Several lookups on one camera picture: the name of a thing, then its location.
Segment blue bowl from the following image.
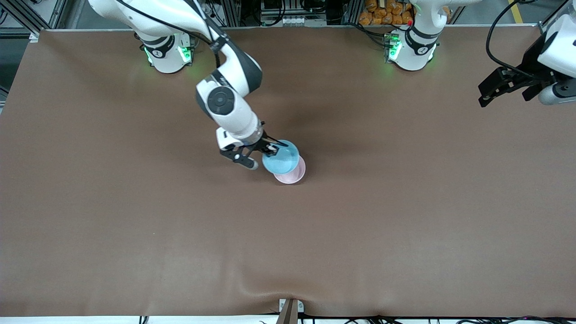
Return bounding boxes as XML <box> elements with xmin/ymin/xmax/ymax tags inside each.
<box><xmin>262</xmin><ymin>139</ymin><xmax>301</xmax><ymax>175</ymax></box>

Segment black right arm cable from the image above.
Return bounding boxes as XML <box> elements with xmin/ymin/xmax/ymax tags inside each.
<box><xmin>115</xmin><ymin>0</ymin><xmax>230</xmax><ymax>69</ymax></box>

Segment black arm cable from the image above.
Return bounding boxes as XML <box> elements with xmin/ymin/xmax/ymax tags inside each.
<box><xmin>115</xmin><ymin>0</ymin><xmax>230</xmax><ymax>69</ymax></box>
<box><xmin>485</xmin><ymin>0</ymin><xmax>549</xmax><ymax>81</ymax></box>

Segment aluminium frame bars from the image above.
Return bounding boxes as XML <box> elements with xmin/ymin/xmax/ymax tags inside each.
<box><xmin>539</xmin><ymin>0</ymin><xmax>570</xmax><ymax>32</ymax></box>
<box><xmin>0</xmin><ymin>0</ymin><xmax>69</xmax><ymax>40</ymax></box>

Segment pink bowl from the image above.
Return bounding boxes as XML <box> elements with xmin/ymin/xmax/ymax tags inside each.
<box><xmin>274</xmin><ymin>155</ymin><xmax>307</xmax><ymax>185</ymax></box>

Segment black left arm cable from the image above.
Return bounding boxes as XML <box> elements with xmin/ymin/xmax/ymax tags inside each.
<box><xmin>485</xmin><ymin>0</ymin><xmax>549</xmax><ymax>81</ymax></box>

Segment orange snack bags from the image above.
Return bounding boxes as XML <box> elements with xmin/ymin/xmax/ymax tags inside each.
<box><xmin>359</xmin><ymin>0</ymin><xmax>414</xmax><ymax>26</ymax></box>

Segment brown table cloth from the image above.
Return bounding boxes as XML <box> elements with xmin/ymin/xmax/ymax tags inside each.
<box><xmin>0</xmin><ymin>27</ymin><xmax>576</xmax><ymax>318</ymax></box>

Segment white power strip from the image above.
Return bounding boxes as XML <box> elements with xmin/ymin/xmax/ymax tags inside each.
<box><xmin>281</xmin><ymin>16</ymin><xmax>328</xmax><ymax>27</ymax></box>

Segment metal table clamp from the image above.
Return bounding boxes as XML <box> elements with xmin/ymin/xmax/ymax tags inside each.
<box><xmin>278</xmin><ymin>298</ymin><xmax>305</xmax><ymax>324</ymax></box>

